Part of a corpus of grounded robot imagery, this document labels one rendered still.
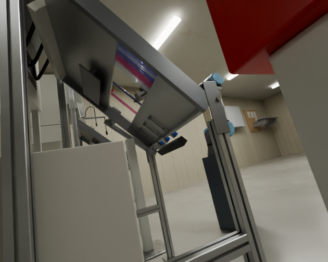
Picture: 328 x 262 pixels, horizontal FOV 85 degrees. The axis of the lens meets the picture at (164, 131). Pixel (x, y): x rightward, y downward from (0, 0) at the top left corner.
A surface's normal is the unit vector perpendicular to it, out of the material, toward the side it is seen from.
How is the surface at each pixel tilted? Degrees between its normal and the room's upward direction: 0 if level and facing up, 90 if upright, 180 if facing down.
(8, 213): 90
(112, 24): 90
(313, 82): 90
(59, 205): 90
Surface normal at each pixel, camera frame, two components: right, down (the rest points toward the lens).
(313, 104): -0.92, 0.12
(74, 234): 0.33, -0.27
